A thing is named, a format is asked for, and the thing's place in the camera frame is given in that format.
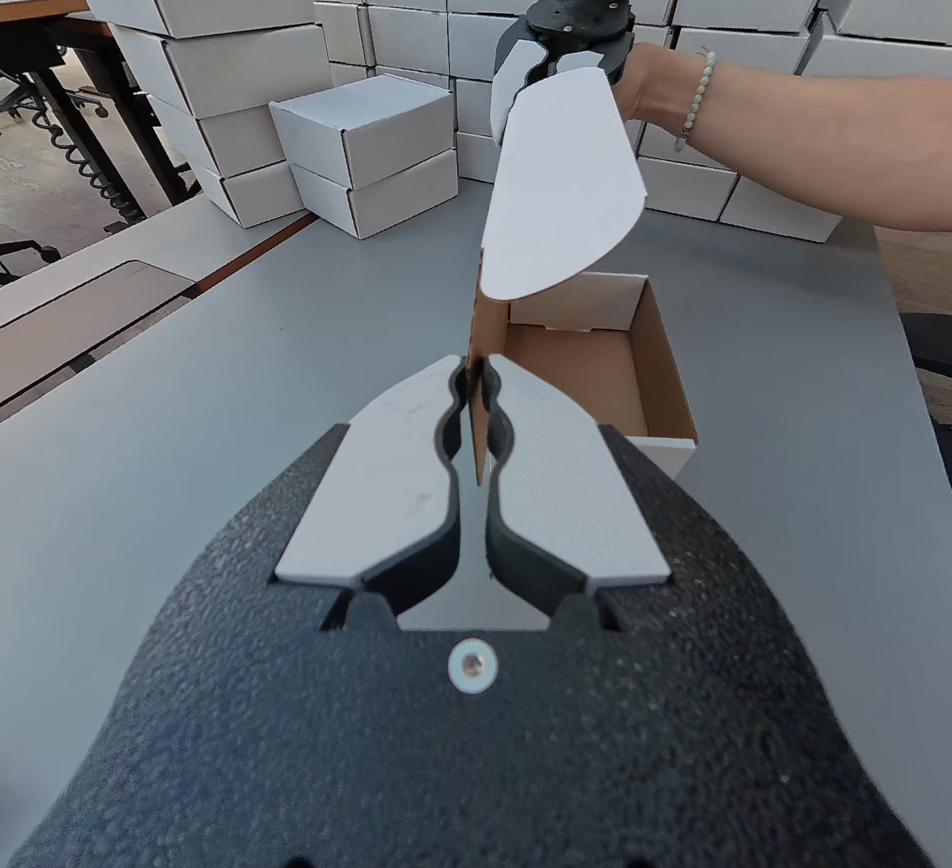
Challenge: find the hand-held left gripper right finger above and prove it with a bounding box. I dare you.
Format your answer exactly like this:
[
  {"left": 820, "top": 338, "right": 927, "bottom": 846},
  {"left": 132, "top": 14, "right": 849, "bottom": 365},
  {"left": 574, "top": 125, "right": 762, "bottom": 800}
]
[{"left": 482, "top": 353, "right": 674, "bottom": 618}]

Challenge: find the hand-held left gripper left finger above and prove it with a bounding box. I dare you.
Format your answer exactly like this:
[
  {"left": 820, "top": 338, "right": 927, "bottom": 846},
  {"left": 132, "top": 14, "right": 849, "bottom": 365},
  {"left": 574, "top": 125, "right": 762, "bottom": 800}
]
[{"left": 274, "top": 353, "right": 470, "bottom": 612}]

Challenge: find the white cardboard box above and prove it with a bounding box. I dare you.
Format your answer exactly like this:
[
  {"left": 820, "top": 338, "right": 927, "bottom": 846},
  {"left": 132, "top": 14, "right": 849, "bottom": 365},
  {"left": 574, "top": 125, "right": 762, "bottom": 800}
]
[{"left": 467, "top": 65, "right": 700, "bottom": 488}]

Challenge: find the pale bead bracelet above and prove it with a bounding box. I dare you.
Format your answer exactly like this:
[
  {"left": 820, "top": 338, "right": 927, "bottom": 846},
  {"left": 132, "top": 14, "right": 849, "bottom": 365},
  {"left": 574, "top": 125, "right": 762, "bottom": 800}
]
[{"left": 673, "top": 49, "right": 717, "bottom": 154}]

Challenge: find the person's right hand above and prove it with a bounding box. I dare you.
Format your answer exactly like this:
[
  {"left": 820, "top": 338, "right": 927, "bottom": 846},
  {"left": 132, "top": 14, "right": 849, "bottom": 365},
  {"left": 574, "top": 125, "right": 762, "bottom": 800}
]
[{"left": 611, "top": 41, "right": 714, "bottom": 144}]

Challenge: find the black coiled cable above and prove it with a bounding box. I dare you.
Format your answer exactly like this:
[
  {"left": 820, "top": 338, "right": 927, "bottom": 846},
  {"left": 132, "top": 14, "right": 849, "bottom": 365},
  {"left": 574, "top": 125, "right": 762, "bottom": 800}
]
[{"left": 48, "top": 113, "right": 147, "bottom": 228}]

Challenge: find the grey table cable hatch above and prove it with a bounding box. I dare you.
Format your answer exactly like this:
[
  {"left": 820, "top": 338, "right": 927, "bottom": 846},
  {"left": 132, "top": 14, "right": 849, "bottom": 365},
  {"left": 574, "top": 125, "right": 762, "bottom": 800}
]
[{"left": 0, "top": 258, "right": 199, "bottom": 404}]

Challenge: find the person's right forearm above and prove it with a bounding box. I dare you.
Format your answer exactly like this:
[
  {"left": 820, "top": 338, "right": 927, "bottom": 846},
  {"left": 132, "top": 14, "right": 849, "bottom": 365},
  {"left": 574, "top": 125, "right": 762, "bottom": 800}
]
[{"left": 686, "top": 56, "right": 952, "bottom": 234}]

